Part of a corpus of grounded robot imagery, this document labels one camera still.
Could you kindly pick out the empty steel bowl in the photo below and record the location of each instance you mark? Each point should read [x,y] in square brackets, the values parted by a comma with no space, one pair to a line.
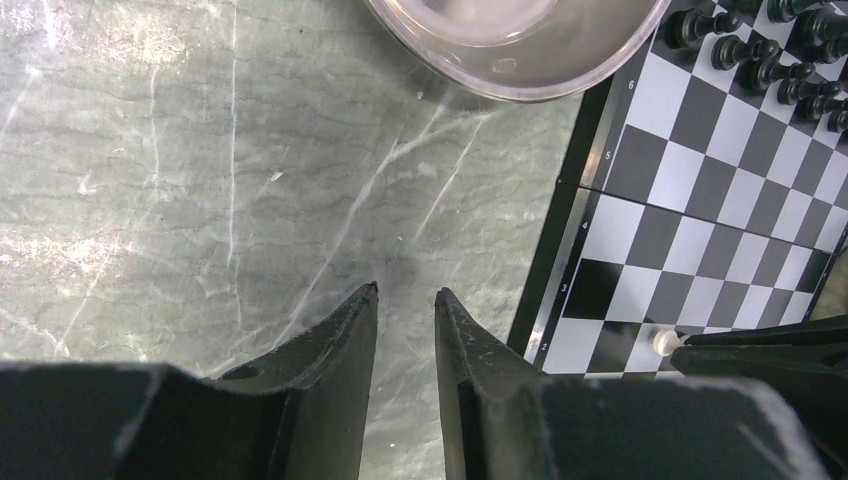
[521,51]

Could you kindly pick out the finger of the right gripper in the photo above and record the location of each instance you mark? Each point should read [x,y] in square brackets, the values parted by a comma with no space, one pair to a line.
[804,360]

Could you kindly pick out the black chess piece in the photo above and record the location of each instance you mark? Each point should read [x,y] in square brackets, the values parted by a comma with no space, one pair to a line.
[815,108]
[766,72]
[792,91]
[784,11]
[730,51]
[687,28]

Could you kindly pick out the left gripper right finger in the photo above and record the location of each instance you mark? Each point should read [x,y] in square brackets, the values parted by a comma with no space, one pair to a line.
[490,400]

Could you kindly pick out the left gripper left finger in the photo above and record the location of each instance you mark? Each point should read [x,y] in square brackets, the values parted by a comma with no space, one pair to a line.
[322,377]

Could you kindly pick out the black and white chessboard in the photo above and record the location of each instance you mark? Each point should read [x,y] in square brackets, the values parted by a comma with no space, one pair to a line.
[687,201]

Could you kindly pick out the white pawn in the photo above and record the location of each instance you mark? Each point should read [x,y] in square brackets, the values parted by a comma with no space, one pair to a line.
[665,342]

